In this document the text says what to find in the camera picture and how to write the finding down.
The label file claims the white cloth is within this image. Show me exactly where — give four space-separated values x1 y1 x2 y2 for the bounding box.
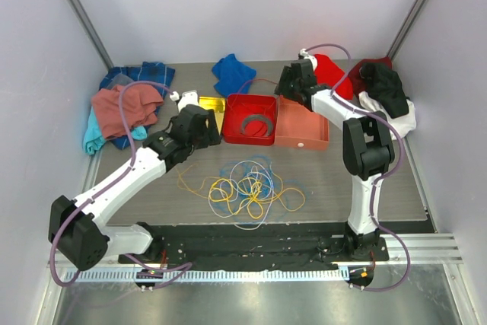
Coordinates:
358 91 417 139

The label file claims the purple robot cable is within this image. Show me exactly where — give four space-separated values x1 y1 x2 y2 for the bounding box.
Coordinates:
49 81 178 288
304 43 411 291

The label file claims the salmon pink cloth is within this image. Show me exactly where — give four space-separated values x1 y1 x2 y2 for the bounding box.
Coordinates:
91 84 164 139

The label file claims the salmon pink square box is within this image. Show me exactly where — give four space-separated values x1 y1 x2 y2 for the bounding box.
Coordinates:
274 97 329 151

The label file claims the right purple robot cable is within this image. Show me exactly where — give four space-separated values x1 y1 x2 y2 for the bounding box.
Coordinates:
304 43 411 291

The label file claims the red square box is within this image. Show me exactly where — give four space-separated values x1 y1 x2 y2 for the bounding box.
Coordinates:
221 94 278 146

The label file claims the light blue cloth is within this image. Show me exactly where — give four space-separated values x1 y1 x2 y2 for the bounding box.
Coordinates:
82 109 148 155

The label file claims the grey tape ring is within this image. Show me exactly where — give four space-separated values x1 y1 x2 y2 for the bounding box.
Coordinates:
240 113 275 138

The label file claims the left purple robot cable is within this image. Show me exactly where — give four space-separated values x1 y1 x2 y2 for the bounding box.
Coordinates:
49 81 178 288

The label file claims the blue cable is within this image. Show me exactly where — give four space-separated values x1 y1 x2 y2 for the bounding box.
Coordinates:
218 153 305 229

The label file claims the corner aluminium post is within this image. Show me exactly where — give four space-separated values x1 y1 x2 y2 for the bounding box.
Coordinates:
387 0 428 61
67 0 114 69

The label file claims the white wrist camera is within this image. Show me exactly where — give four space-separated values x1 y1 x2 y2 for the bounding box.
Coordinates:
169 90 199 112
298 49 318 71

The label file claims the dark red cloth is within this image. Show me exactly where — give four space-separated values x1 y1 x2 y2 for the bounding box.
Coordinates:
349 56 393 97

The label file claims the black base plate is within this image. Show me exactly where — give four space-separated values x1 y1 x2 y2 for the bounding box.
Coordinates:
136 223 390 272

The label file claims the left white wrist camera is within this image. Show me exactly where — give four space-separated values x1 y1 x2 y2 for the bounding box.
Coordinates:
169 90 199 112

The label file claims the black cloth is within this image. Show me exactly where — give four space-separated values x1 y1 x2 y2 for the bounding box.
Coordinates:
359 62 409 118

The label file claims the left corner aluminium post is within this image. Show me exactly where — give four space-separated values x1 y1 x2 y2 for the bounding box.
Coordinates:
67 0 114 69

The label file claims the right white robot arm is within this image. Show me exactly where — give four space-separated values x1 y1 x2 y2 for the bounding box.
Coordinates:
275 59 395 260

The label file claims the gold metal tin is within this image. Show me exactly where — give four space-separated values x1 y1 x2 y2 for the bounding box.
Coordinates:
199 96 226 132

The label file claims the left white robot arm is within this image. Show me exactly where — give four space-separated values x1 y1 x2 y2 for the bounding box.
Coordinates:
48 104 221 272

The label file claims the white slotted cable duct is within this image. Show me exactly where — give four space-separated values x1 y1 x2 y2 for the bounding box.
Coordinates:
76 266 349 286

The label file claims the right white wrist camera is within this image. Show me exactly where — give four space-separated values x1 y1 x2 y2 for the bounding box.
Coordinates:
298 49 318 71

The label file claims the right corner aluminium post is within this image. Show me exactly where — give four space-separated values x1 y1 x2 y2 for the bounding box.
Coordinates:
387 0 428 61

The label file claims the white cable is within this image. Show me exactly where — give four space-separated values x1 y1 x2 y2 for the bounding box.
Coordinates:
209 157 277 230

